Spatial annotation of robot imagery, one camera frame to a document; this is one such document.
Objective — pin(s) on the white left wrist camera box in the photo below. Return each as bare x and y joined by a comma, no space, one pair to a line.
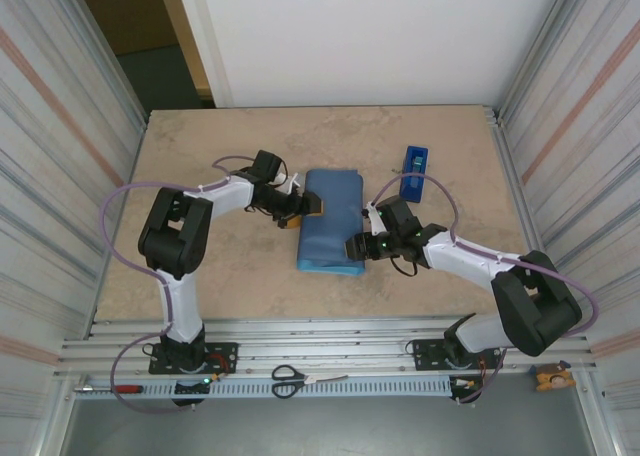
290,183

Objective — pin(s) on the brown wooden door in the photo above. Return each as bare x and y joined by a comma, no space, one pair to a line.
125,11

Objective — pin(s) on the tan wooden door frame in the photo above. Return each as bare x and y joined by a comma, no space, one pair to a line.
186,41

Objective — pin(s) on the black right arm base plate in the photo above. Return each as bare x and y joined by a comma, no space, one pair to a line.
425,356

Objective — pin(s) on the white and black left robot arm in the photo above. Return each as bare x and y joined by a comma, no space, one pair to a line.
220,201

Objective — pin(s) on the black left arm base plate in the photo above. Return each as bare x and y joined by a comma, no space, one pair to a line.
225,351

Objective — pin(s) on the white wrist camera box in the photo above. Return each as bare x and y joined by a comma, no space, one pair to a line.
374,218
290,183

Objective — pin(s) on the blue wrapping paper sheet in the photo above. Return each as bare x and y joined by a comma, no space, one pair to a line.
325,216

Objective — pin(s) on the black electronics module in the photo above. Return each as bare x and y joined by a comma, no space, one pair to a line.
465,385
190,388

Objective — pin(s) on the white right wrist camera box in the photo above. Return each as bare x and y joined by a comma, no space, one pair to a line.
374,218

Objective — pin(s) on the blue tape dispenser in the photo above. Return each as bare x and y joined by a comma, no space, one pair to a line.
414,191

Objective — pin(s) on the aluminium rail frame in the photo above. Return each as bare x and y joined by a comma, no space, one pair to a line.
325,336

